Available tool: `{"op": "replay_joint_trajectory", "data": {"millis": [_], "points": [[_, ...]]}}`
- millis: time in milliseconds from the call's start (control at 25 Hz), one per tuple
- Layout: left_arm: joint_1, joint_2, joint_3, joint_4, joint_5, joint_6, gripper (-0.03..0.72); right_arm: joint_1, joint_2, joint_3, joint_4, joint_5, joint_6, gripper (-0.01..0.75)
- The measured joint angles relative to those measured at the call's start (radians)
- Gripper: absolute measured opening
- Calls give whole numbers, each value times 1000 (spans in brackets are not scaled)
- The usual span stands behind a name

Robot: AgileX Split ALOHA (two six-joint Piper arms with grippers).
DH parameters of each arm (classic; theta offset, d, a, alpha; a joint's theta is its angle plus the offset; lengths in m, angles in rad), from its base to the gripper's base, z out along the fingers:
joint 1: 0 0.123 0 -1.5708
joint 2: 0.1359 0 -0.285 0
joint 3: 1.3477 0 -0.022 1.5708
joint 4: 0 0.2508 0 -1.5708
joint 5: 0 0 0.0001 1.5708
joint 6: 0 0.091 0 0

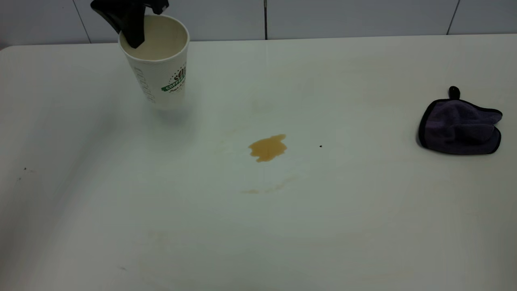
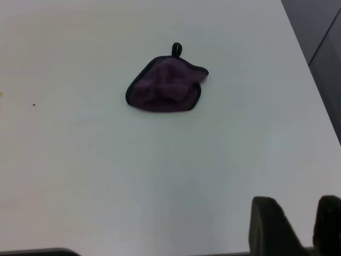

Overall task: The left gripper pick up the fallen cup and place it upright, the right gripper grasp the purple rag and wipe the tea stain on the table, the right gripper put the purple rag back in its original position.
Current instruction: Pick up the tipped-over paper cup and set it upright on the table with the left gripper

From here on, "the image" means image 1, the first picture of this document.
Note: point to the brown coffee spill puddle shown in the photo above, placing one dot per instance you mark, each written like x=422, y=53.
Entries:
x=267, y=148

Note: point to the purple cloth with black trim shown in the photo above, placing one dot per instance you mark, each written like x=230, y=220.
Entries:
x=460, y=129

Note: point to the white paper coffee cup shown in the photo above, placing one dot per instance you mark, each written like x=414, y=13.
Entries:
x=161, y=72

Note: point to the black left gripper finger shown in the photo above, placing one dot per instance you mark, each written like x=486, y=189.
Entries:
x=129, y=20
x=159, y=5

